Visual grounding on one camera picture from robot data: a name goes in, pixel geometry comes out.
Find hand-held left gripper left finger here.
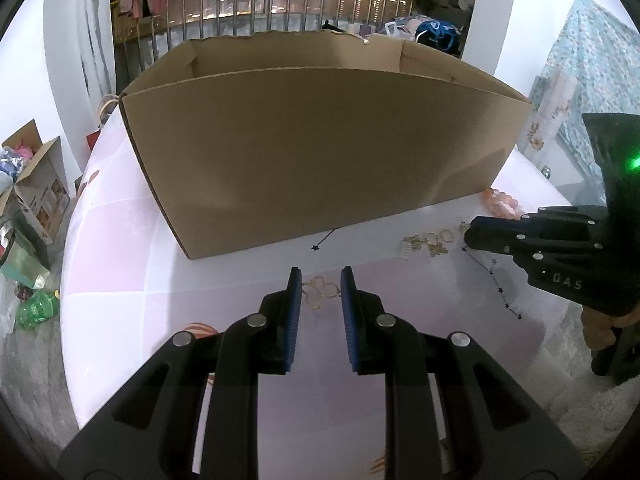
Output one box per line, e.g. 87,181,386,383
57,266,303,480

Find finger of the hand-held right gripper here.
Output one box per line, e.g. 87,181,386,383
465,206,608,241
466,234,636,317

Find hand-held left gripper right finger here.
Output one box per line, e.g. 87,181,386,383
340,266,588,480

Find gold clover chain bracelet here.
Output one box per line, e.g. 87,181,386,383
302,278,343,311

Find pink bead bracelet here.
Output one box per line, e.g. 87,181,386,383
481,187,525,218

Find large brown cardboard box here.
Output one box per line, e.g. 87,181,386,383
118,29,533,261

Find person's right hand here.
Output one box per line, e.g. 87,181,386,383
581,305,626,353

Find white floral panel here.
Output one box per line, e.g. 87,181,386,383
517,72,573,166

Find blue floral cloth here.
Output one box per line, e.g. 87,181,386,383
527,0,640,181

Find white fleece fabric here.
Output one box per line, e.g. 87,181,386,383
547,355,640,466

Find wheelchair with blue cloth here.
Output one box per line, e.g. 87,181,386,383
412,19,463,53

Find white knotted plastic bag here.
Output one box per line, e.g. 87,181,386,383
382,20,416,40

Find green plastic bottle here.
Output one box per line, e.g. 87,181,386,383
15,287,61,331

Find red gift bag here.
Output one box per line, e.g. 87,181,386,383
86,94,121,153

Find green gift bag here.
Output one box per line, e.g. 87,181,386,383
0,240,51,288

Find open printed cardboard box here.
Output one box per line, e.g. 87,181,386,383
0,119,73,246

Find metal balcony railing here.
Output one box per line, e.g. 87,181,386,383
112,0,426,61

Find white curtain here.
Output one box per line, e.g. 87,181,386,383
82,0,118,111

